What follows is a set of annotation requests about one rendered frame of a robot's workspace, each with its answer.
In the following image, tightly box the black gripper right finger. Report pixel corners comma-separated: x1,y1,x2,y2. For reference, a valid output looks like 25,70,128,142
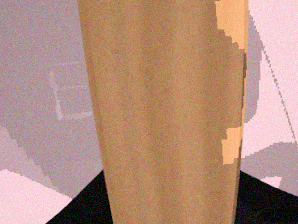
235,171,298,224

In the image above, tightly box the wooden side rail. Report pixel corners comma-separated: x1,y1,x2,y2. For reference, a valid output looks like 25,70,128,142
77,0,249,224

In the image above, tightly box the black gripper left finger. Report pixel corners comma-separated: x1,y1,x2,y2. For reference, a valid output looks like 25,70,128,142
47,169,113,224

